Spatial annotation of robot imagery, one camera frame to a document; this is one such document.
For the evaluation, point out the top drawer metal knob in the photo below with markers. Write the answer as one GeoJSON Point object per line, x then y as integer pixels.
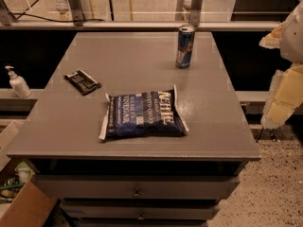
{"type": "Point", "coordinates": [136, 194]}

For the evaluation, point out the blue silver redbull can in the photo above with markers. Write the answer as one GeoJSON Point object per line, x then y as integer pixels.
{"type": "Point", "coordinates": [186, 35]}

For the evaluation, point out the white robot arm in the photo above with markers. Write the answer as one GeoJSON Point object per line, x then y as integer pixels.
{"type": "Point", "coordinates": [291, 41]}

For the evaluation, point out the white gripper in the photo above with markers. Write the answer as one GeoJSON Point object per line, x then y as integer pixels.
{"type": "Point", "coordinates": [294, 38]}

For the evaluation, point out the drawer metal knob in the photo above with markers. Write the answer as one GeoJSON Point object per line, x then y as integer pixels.
{"type": "Point", "coordinates": [136, 194]}
{"type": "Point", "coordinates": [141, 217]}

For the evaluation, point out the brown cardboard box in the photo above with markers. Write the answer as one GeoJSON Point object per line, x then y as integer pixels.
{"type": "Point", "coordinates": [30, 208]}

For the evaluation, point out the white pump soap bottle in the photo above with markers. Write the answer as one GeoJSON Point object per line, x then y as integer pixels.
{"type": "Point", "coordinates": [17, 83]}

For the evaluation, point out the grey drawer cabinet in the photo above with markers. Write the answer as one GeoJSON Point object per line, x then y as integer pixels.
{"type": "Point", "coordinates": [125, 138]}

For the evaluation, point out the black snack bar wrapper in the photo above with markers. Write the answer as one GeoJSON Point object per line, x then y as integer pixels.
{"type": "Point", "coordinates": [83, 82]}

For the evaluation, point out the blue kettle chips bag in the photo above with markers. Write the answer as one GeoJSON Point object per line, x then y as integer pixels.
{"type": "Point", "coordinates": [153, 113]}

